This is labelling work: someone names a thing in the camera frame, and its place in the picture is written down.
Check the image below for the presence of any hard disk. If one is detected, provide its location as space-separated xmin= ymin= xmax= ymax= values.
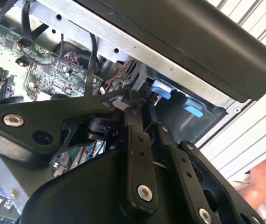
xmin=150 ymin=78 xmax=205 ymax=119

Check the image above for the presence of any person's bare hand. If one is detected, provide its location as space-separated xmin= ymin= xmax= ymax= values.
xmin=239 ymin=149 xmax=266 ymax=210

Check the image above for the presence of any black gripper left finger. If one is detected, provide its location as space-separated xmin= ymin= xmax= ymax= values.
xmin=0 ymin=89 xmax=159 ymax=216

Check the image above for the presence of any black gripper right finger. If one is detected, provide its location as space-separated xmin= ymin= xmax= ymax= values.
xmin=144 ymin=100 xmax=266 ymax=224

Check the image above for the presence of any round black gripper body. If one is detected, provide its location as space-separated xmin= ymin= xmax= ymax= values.
xmin=20 ymin=147 xmax=195 ymax=224

